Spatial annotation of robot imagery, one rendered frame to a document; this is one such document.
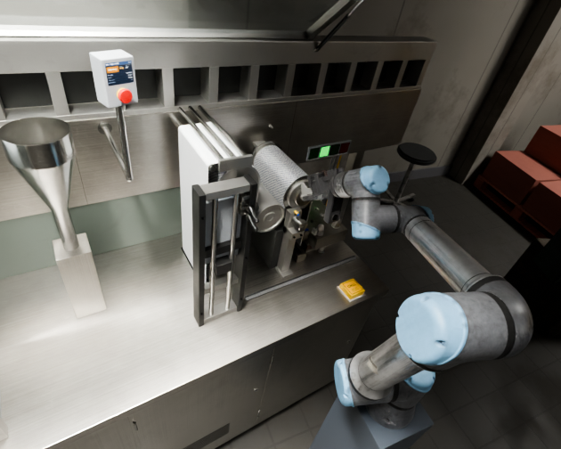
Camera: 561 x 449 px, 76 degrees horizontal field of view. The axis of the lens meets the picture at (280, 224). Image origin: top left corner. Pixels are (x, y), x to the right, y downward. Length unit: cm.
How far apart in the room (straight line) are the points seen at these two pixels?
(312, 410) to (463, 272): 151
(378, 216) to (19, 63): 98
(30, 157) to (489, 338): 95
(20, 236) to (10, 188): 19
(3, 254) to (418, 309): 128
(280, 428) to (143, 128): 157
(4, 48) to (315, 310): 118
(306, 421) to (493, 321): 159
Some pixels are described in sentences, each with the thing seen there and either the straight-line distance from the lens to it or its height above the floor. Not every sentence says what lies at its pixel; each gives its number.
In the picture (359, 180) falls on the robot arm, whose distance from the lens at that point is 96.
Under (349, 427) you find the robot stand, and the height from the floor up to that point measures 79.
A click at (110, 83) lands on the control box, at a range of 86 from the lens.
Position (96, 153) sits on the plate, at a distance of 129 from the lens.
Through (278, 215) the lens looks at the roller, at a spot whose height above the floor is 118.
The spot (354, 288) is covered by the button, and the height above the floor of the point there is 92.
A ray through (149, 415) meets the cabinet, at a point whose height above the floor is 74.
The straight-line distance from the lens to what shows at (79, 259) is 118.
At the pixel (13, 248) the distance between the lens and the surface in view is 148.
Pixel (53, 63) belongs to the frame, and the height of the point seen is 160.
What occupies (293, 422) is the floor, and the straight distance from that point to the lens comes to 214.
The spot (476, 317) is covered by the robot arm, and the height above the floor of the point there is 153.
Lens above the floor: 196
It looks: 40 degrees down
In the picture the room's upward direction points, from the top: 11 degrees clockwise
